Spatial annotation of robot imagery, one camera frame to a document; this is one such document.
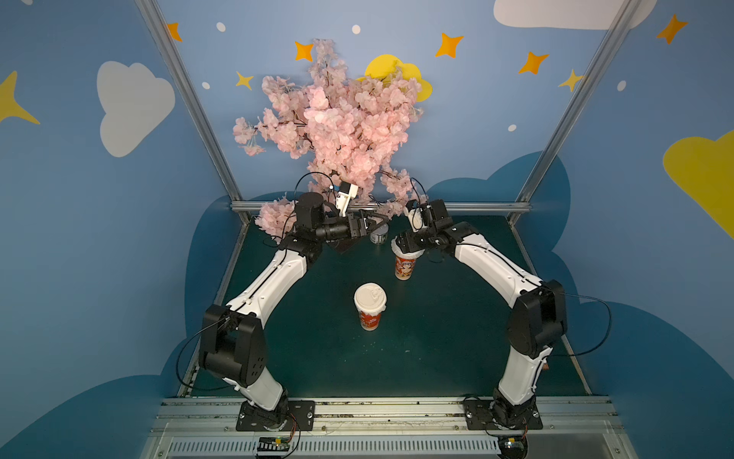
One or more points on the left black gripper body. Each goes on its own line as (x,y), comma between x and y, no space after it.
(360,226)

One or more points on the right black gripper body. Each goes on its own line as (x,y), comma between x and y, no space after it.
(418,240)

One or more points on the red paper cup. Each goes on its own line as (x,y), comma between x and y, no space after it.
(369,323)
(404,266)

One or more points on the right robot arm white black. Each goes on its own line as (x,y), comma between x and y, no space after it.
(538,311)

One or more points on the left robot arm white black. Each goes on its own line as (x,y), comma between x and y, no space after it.
(232,343)

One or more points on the silver tin can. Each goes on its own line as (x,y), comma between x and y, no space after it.
(379,236)

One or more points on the brown square tree base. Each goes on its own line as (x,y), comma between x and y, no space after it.
(344,245)

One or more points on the pink cherry blossom tree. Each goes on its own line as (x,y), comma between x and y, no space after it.
(352,127)

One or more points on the right small circuit board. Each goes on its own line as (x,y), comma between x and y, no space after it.
(513,448)

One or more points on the small circuit board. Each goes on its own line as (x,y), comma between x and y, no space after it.
(278,446)
(513,448)

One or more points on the left small circuit board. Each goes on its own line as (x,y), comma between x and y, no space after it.
(278,446)

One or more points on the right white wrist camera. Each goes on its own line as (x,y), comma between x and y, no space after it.
(415,219)

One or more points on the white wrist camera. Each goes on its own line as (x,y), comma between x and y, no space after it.
(415,219)
(346,193)

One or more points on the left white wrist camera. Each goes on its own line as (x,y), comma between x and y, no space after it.
(346,193)

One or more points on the back aluminium frame bar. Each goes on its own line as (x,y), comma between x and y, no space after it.
(459,208)

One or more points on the left aluminium frame post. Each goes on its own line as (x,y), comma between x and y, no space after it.
(166,44)

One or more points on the aluminium frame post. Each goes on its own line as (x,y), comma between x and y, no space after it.
(166,44)
(604,55)

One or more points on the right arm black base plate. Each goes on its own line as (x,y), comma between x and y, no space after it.
(486,414)

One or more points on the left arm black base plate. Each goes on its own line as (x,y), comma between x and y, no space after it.
(301,414)

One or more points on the aluminium front rail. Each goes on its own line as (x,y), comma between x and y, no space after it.
(417,427)

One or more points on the right aluminium frame post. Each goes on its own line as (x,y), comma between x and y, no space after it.
(604,55)

